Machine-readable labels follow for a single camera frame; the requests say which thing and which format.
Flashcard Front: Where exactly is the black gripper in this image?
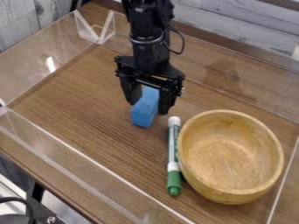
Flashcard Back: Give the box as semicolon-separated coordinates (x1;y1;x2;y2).
115;34;184;116

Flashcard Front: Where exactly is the blue foam block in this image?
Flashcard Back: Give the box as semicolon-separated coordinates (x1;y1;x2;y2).
131;87;159;128

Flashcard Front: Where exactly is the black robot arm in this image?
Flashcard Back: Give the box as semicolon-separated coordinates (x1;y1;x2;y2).
115;0;185;115

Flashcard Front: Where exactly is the brown wooden bowl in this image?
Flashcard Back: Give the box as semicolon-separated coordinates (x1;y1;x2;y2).
177;109;284;205

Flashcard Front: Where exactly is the green white marker pen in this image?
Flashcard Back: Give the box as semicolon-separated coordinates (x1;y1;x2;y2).
165;116;181;196

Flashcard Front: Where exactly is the black table leg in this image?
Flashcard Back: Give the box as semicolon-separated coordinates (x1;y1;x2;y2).
32;182;44;202

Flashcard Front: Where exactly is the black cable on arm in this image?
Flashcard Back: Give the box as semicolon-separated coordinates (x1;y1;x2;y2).
161;26;185;55

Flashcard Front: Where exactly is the black metal bracket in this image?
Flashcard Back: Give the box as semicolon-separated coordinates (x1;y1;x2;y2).
29;200;67;224

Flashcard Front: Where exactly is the black cable lower left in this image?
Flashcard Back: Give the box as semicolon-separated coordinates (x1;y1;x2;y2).
0;197;41;224

